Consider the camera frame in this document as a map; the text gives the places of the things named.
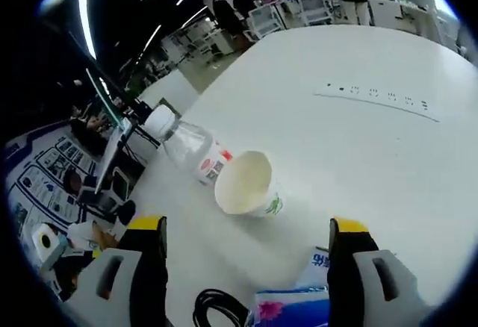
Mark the blue white display board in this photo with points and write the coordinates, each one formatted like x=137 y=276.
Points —
x=41 y=181

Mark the white table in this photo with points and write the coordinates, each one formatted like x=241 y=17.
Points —
x=336 y=174

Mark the blue tissue packet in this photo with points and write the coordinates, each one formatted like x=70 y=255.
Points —
x=287 y=308

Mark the curved ceiling light strip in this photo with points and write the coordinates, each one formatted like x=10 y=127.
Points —
x=87 y=13

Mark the built-in table power strip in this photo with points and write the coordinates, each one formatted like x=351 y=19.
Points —
x=377 y=99

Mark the grey monitor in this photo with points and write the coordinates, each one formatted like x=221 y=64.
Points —
x=112 y=155

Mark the white slatted cart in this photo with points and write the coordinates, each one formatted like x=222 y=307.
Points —
x=315 y=7
x=267 y=21

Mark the white cabinet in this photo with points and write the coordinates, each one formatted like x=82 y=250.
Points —
x=384 y=13

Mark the white paper cup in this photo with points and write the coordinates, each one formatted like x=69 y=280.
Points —
x=242 y=181

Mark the clear plastic bottle red label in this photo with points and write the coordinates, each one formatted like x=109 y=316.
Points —
x=186 y=144

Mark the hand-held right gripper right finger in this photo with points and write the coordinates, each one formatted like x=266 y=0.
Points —
x=347 y=278

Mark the wet wipes pack blue lid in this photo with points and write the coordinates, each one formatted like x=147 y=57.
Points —
x=315 y=267

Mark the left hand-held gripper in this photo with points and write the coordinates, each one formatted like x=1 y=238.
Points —
x=46 y=243

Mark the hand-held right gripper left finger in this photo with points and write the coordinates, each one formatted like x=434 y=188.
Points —
x=149 y=274

